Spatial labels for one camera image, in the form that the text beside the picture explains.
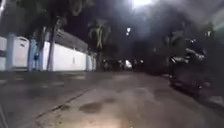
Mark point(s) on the pale pillar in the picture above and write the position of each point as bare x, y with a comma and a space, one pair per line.
10, 50
32, 55

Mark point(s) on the dark parked vehicle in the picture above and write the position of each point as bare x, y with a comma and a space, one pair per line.
190, 71

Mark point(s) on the palm tree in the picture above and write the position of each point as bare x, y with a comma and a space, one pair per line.
99, 38

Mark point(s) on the white wall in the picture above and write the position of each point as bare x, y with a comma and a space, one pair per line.
66, 56

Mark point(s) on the street lamp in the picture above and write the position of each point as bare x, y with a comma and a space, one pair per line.
140, 2

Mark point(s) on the tree with leaning trunk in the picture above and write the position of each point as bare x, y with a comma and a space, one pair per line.
51, 50

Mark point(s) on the grey concrete road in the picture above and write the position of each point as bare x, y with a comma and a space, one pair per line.
133, 100

